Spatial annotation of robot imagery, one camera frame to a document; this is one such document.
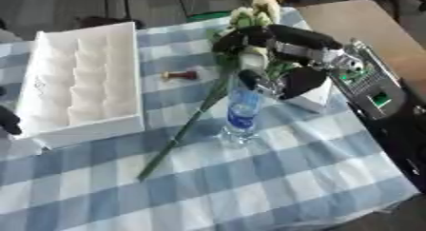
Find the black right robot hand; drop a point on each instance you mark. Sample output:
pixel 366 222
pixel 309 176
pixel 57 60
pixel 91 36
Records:
pixel 302 36

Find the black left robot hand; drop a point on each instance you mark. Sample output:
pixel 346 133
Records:
pixel 8 119

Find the small white box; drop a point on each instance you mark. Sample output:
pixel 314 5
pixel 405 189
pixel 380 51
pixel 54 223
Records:
pixel 313 97

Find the white compartment box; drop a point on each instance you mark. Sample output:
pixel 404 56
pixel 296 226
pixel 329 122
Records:
pixel 83 82

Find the bare wooden table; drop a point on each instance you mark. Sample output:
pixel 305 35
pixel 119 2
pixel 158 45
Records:
pixel 371 28

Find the white artificial flower bunch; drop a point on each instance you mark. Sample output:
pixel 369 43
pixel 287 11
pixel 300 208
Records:
pixel 222 73

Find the clear plastic water bottle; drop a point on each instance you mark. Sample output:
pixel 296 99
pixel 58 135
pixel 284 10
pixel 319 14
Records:
pixel 242 112

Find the small red wooden stamp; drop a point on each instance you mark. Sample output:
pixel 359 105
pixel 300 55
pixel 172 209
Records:
pixel 180 75

